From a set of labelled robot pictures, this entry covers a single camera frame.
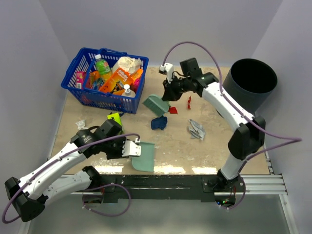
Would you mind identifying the orange razor package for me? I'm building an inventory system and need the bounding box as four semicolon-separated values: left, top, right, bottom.
99;68;134;95

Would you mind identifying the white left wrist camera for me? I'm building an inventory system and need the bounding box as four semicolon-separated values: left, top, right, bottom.
122;138;141;157

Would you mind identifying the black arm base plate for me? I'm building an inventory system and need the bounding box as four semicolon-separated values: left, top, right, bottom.
97;175;246;203

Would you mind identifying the orange sponge package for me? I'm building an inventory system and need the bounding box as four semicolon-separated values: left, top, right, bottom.
131;69;143;81

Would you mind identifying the blue plastic shopping basket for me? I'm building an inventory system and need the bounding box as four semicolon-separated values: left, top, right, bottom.
60;47;150;115

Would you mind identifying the grey paper scrap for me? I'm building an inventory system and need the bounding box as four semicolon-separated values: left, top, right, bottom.
188;119;206;141

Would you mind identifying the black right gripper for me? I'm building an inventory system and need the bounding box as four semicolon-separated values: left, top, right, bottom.
163;74;191;101

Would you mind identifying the white crumpled paper scrap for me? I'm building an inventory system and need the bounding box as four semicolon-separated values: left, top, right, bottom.
75;119;87;130

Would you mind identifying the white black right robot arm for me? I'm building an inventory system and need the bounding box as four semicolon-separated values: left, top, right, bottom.
158;58;266;192

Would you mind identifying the teal hand brush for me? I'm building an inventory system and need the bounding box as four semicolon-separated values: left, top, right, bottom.
142;94;170;117

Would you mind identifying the colourful snack packet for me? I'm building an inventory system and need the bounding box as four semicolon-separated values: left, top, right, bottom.
86;71;105;90

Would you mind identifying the teal plastic dustpan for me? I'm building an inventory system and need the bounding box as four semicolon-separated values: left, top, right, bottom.
131;142;155;172

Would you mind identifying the green drink bottle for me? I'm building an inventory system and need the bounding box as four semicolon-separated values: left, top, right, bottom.
95;54;112;82

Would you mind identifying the pink small box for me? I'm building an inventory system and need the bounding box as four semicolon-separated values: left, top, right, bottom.
76;71;86;89

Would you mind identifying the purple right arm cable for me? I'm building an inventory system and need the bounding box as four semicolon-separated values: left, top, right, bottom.
162;41;303;210

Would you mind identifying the beige pump soap bottle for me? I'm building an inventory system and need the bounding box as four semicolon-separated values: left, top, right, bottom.
122;84;136;98

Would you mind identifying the green black razor box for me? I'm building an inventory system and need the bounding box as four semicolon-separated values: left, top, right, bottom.
107;113;123;134

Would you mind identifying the dark round trash bin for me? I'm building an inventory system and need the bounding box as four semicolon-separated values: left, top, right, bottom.
222;58;278;114

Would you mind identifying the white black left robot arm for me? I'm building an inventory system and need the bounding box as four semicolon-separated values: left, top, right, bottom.
2;119;126;224

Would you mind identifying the aluminium table frame rail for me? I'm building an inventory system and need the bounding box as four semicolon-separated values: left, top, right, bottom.
18;173;299;234

